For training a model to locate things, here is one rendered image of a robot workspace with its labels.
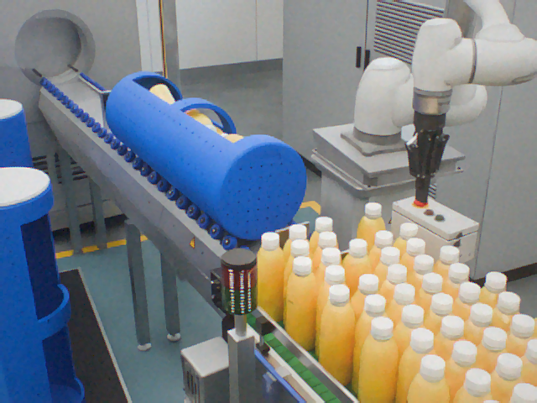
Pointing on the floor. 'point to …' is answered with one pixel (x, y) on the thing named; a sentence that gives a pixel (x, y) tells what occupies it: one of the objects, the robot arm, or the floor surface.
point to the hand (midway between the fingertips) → (422, 188)
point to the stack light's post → (242, 367)
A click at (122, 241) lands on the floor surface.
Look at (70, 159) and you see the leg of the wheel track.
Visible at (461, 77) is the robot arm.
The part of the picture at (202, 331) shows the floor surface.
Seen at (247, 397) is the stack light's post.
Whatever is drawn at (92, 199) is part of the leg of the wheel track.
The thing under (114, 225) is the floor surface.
